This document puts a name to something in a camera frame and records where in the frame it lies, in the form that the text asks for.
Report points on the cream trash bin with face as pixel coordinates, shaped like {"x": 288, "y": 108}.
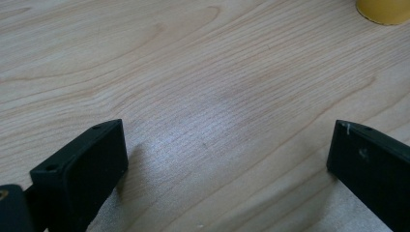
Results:
{"x": 383, "y": 11}

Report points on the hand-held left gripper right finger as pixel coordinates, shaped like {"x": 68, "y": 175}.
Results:
{"x": 374, "y": 174}

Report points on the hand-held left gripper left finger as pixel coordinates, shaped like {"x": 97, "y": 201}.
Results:
{"x": 83, "y": 174}

